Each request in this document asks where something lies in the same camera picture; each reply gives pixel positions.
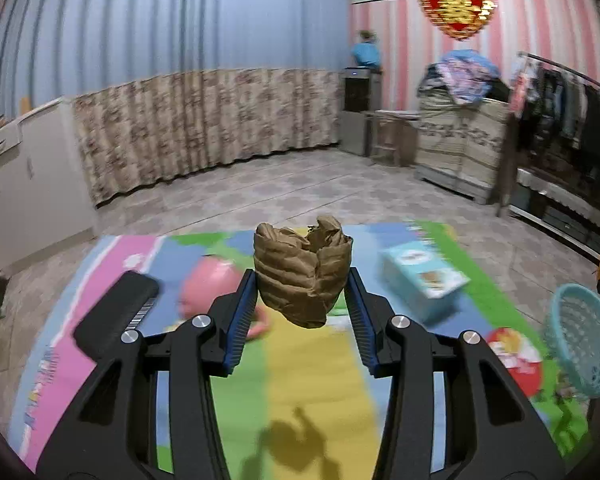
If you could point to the clothes rack with garments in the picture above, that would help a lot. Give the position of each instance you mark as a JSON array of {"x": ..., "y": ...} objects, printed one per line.
[{"x": 570, "y": 120}]

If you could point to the grey water dispenser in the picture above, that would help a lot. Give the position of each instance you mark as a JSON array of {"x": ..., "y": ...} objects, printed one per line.
[{"x": 357, "y": 110}]

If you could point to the black rectangular box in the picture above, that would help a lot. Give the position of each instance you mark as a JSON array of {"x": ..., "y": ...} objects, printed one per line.
[{"x": 115, "y": 310}]

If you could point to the blue and floral curtain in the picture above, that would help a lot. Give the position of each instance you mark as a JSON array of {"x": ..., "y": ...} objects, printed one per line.
[{"x": 180, "y": 85}]

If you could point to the colourful cartoon play mat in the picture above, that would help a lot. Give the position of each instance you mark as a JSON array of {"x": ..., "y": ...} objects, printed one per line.
[{"x": 310, "y": 385}]

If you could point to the floral cloth covered cabinet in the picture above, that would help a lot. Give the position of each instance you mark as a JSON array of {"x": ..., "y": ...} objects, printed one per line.
[{"x": 455, "y": 150}]

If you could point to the white cabinet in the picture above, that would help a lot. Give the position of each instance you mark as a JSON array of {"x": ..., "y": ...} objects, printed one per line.
[{"x": 35, "y": 185}]

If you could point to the teal plastic basket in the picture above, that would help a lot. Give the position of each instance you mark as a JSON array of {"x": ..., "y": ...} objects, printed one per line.
[{"x": 580, "y": 340}]

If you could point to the wooden stool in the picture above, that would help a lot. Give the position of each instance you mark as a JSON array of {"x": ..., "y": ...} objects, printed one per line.
[{"x": 390, "y": 135}]

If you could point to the light blue cardboard box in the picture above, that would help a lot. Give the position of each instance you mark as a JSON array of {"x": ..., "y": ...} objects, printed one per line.
[{"x": 420, "y": 275}]

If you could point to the red gold wall ornament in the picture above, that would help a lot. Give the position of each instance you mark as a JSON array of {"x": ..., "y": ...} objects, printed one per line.
[{"x": 455, "y": 5}]

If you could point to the pile of clothes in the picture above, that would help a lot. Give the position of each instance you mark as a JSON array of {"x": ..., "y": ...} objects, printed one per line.
[{"x": 465, "y": 75}]

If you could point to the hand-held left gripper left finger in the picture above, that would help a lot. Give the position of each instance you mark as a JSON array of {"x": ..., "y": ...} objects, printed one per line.
[{"x": 240, "y": 320}]

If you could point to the large brown paper ball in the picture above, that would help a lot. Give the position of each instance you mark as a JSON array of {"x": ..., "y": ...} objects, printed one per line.
[{"x": 300, "y": 275}]

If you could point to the pink round plush toy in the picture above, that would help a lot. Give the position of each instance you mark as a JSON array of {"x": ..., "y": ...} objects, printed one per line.
[{"x": 205, "y": 285}]

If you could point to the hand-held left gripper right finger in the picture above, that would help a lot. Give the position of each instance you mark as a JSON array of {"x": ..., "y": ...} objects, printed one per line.
[{"x": 360, "y": 320}]

